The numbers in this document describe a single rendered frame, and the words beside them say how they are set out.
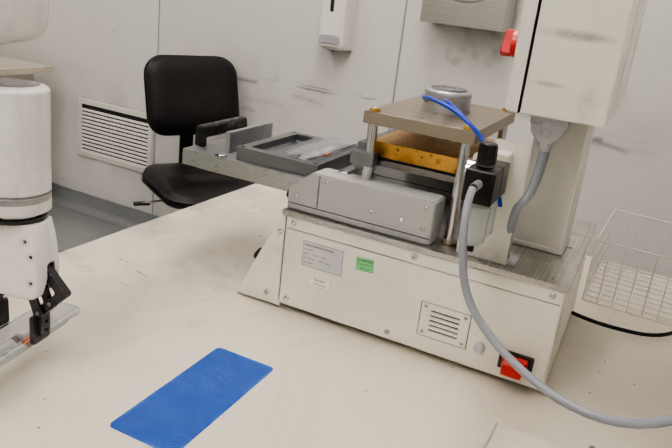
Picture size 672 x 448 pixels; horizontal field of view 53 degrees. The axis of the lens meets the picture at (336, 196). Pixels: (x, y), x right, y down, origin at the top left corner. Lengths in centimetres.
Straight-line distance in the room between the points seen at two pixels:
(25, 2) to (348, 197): 53
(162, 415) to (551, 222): 63
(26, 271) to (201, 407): 28
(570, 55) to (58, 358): 81
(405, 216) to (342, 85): 178
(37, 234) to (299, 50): 209
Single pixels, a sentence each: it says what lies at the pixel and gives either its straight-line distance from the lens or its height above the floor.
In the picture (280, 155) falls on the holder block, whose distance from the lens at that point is 119.
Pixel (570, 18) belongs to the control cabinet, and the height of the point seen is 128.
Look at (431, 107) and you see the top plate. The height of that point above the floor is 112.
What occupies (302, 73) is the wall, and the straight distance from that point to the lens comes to 286.
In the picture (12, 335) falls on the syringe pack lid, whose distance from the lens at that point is 99.
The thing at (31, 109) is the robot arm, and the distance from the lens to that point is 86.
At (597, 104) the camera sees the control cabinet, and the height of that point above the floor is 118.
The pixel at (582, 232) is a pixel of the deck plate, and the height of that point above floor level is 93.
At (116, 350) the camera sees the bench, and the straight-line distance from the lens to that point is 105.
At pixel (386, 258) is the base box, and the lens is 105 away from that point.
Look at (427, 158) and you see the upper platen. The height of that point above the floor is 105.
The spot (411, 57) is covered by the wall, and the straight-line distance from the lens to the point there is 265.
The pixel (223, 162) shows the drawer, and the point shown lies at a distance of 124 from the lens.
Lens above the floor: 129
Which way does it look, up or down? 17 degrees down
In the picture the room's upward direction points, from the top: 7 degrees clockwise
